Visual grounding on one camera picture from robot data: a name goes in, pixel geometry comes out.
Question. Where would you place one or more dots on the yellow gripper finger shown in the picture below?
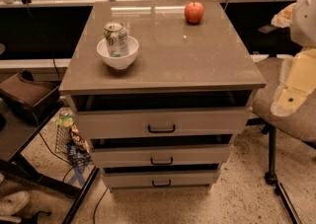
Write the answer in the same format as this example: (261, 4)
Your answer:
(297, 80)

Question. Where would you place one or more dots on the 7up soda can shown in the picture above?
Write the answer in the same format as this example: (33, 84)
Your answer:
(116, 37)

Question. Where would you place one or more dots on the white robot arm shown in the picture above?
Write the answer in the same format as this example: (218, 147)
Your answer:
(301, 18)

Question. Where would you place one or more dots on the grey office chair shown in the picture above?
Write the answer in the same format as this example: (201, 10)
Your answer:
(300, 125)

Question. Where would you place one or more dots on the red apple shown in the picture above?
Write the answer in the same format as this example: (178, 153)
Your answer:
(194, 12)

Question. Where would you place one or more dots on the grey drawer cabinet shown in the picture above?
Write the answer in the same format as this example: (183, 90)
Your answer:
(178, 66)

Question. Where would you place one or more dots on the brown box on side table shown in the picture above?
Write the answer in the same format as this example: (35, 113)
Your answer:
(28, 98)

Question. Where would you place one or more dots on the dark side table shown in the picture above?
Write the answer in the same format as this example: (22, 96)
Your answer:
(15, 136)

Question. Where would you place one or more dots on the white sneaker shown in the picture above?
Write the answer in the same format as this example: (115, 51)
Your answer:
(13, 203)

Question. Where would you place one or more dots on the top drawer with black handle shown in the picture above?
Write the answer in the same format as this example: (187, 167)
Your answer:
(155, 123)

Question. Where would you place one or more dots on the drawer with black handle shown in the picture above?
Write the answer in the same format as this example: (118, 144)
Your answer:
(173, 179)
(155, 123)
(160, 156)

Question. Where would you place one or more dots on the middle drawer with black handle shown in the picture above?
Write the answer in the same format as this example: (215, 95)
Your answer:
(160, 156)

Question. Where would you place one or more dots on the bottom drawer with black handle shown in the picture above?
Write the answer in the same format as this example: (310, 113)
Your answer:
(173, 179)

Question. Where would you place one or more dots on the wire basket with snacks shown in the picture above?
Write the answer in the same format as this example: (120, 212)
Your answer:
(69, 142)

